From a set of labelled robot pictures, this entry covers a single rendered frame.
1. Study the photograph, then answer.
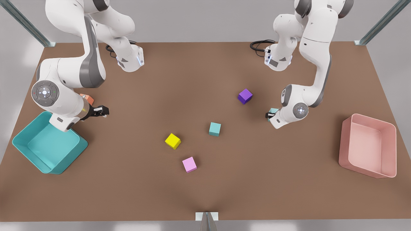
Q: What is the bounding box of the purple cube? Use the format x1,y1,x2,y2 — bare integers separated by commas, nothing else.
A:
238,89,253,105

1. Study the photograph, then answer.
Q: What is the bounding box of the teal plastic tray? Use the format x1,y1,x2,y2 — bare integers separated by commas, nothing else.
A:
12,111,88,175

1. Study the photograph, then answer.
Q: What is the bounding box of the silver frame post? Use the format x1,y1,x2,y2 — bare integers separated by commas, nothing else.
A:
354,0,411,46
196,212,219,231
0,0,56,48

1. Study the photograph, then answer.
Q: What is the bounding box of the pink plastic tray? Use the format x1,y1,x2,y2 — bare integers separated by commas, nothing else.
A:
338,113,397,179

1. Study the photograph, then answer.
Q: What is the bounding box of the black cable loop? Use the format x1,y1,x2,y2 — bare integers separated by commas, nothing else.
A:
250,39,277,58
106,40,137,58

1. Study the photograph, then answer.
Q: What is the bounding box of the yellow cube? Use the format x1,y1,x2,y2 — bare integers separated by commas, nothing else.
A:
165,133,181,150

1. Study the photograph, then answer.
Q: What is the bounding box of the pink cube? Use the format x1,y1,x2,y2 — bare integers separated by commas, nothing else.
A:
182,157,197,173

